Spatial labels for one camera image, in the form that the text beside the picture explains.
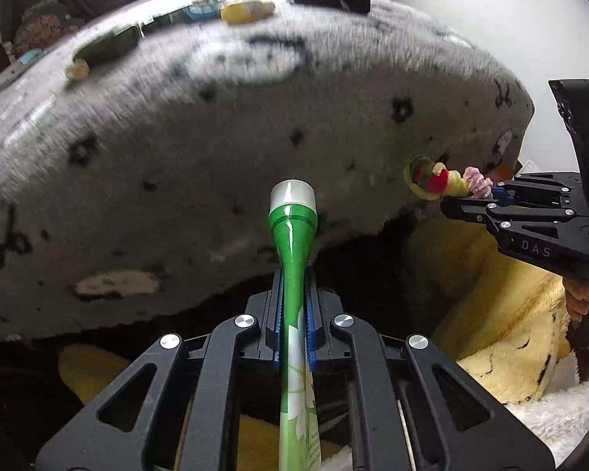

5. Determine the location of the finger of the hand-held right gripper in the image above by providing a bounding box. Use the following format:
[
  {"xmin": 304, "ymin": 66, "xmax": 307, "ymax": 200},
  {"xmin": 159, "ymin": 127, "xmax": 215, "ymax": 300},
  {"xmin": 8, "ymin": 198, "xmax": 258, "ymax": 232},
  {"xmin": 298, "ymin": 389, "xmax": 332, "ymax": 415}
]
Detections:
[
  {"xmin": 491, "ymin": 172, "xmax": 586, "ymax": 213},
  {"xmin": 441, "ymin": 197, "xmax": 578, "ymax": 242}
]

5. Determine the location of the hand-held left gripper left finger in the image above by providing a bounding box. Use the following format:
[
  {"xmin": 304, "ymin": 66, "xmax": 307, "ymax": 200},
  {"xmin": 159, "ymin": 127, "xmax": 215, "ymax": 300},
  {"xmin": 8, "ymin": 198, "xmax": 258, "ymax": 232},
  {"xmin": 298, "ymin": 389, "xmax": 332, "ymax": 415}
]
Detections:
[{"xmin": 35, "ymin": 270, "xmax": 284, "ymax": 471}]

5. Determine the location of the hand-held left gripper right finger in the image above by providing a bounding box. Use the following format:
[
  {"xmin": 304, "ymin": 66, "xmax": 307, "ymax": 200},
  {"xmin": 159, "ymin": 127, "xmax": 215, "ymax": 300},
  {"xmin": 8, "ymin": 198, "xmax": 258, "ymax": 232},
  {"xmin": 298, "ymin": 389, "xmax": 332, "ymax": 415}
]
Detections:
[{"xmin": 303, "ymin": 275, "xmax": 556, "ymax": 471}]

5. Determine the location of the colourful crochet trinket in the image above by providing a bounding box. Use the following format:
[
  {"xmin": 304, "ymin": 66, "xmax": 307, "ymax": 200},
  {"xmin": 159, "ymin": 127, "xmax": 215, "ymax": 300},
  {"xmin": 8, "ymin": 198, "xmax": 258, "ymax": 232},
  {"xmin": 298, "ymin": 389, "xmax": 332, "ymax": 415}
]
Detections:
[{"xmin": 403, "ymin": 155, "xmax": 494, "ymax": 202}]

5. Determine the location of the green tube with silver cap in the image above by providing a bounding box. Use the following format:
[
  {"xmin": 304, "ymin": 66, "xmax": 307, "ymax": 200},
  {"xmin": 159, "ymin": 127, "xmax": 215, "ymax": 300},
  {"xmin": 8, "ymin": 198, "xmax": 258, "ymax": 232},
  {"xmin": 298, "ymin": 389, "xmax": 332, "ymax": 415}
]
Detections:
[{"xmin": 267, "ymin": 179, "xmax": 325, "ymax": 471}]

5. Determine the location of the yellow tube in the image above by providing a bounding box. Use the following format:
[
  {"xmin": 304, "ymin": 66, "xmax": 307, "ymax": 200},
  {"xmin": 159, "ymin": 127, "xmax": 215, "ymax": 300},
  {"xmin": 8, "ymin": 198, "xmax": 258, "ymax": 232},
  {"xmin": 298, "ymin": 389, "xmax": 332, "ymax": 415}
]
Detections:
[{"xmin": 220, "ymin": 0, "xmax": 277, "ymax": 26}]

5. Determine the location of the teal small box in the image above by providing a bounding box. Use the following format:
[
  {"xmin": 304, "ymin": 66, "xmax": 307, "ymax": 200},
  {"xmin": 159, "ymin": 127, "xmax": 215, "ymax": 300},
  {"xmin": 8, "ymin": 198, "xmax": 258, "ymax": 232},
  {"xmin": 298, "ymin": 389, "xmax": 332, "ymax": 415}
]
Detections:
[{"xmin": 183, "ymin": 0, "xmax": 225, "ymax": 22}]

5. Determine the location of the person's right hand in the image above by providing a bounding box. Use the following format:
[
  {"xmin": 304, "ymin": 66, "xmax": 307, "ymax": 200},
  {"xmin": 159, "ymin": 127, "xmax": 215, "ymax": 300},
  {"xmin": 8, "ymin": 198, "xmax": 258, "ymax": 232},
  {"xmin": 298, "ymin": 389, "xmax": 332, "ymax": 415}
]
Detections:
[{"xmin": 564, "ymin": 277, "xmax": 589, "ymax": 323}]

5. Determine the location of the yellow plush blanket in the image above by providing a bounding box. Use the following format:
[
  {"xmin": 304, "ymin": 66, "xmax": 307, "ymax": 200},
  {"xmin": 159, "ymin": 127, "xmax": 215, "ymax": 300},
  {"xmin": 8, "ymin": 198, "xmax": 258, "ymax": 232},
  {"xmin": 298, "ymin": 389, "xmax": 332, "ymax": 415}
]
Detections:
[{"xmin": 58, "ymin": 215, "xmax": 578, "ymax": 471}]

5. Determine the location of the grey printed fleece blanket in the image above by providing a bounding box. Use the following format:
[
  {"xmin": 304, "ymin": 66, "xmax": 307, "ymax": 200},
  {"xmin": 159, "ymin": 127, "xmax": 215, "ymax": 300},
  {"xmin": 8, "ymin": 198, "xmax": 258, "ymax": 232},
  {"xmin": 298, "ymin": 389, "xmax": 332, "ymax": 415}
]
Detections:
[{"xmin": 0, "ymin": 0, "xmax": 537, "ymax": 342}]

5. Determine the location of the white fluffy cloth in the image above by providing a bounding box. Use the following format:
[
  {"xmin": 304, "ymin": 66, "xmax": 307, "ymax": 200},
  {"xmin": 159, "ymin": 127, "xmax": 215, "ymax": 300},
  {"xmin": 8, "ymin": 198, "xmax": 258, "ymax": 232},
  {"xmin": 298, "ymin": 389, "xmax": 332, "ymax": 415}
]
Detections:
[{"xmin": 509, "ymin": 367, "xmax": 589, "ymax": 468}]

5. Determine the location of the patterned brown pillow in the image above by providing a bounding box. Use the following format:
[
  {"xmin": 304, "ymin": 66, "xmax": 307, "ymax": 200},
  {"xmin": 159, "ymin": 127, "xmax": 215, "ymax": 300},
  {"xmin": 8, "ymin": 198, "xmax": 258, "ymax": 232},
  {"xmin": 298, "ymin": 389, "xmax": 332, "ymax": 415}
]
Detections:
[{"xmin": 12, "ymin": 0, "xmax": 87, "ymax": 58}]

